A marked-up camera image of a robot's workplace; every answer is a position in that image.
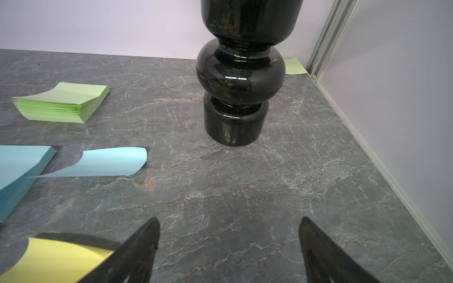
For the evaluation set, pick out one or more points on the torn blue memo page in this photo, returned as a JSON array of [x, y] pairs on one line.
[[118, 161]]

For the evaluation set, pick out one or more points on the torn yellow memo page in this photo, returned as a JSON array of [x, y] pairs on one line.
[[50, 261]]

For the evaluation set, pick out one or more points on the green memo pad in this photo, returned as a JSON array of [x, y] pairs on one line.
[[66, 102]]

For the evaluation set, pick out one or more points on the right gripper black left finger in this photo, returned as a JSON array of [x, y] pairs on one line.
[[133, 261]]

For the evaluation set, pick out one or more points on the torn green memo page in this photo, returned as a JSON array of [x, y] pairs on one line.
[[294, 67]]

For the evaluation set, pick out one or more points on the blue memo pad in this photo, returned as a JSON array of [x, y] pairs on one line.
[[20, 166]]

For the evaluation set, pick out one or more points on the black glossy vase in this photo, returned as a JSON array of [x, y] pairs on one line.
[[241, 69]]

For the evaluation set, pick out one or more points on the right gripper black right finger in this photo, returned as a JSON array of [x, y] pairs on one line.
[[325, 261]]

